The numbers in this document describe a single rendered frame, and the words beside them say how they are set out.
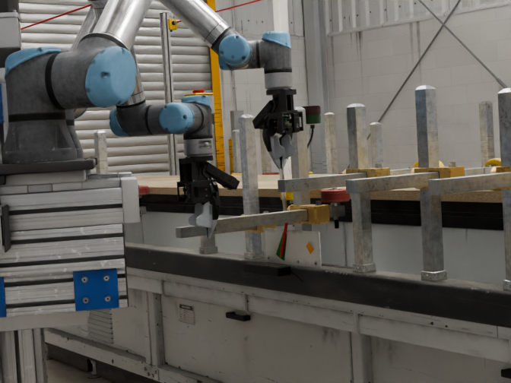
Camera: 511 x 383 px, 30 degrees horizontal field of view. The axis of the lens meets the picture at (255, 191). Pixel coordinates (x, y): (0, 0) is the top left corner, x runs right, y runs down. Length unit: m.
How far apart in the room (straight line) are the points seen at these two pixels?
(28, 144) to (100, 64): 0.22
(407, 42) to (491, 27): 1.27
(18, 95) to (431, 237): 1.00
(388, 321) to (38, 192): 0.99
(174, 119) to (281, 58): 0.39
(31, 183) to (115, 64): 0.29
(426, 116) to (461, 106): 9.18
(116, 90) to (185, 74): 9.88
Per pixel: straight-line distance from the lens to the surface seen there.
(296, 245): 2.69
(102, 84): 1.90
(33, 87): 1.97
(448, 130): 11.60
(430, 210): 2.29
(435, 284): 2.28
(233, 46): 2.40
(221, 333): 3.56
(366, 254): 2.49
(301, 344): 3.17
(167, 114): 2.31
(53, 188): 1.97
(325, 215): 2.63
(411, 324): 2.43
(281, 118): 2.50
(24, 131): 1.97
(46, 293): 2.03
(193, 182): 2.40
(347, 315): 2.60
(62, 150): 1.97
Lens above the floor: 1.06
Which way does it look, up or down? 3 degrees down
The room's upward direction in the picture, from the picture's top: 3 degrees counter-clockwise
